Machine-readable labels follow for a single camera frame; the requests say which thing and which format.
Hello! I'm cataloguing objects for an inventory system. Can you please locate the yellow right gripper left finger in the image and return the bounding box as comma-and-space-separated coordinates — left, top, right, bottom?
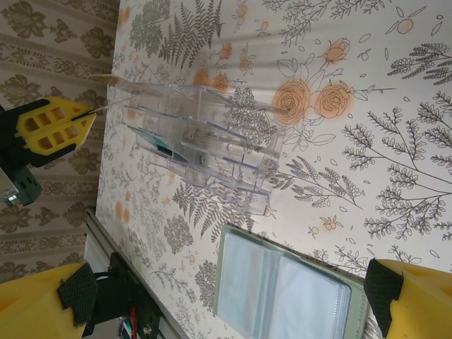
0, 261, 99, 339

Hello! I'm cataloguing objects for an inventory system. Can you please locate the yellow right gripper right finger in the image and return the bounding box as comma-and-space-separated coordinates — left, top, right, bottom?
363, 257, 452, 339

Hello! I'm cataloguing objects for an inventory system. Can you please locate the teal plastic card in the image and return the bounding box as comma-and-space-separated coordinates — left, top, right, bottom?
133, 127, 185, 162

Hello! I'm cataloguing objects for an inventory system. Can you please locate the green card holder wallet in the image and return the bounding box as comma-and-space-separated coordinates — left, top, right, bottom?
213, 224, 375, 339

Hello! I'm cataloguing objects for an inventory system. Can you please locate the clear acrylic tiered card stand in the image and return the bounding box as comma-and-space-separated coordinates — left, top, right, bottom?
105, 73, 286, 217

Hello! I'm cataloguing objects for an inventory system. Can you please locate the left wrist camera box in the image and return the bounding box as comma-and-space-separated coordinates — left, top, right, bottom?
0, 164, 42, 208

